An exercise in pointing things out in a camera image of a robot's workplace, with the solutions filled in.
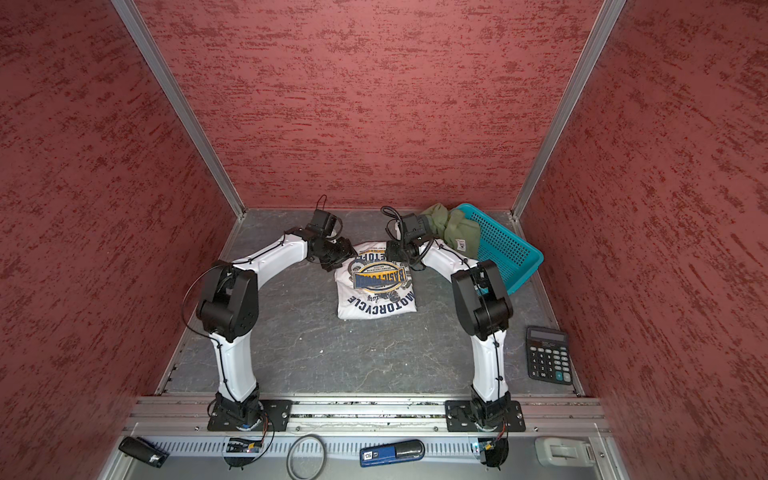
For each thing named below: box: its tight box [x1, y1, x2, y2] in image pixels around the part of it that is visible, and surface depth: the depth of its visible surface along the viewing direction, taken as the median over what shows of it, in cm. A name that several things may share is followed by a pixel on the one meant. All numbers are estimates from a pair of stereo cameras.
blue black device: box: [360, 440, 426, 468], surface depth 68 cm
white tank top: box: [334, 241, 417, 320], surface depth 97 cm
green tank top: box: [420, 203, 480, 261], surface depth 100 cm
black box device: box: [118, 436, 170, 468], surface depth 69 cm
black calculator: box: [526, 325, 573, 385], surface depth 85 cm
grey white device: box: [534, 437, 595, 467], surface depth 68 cm
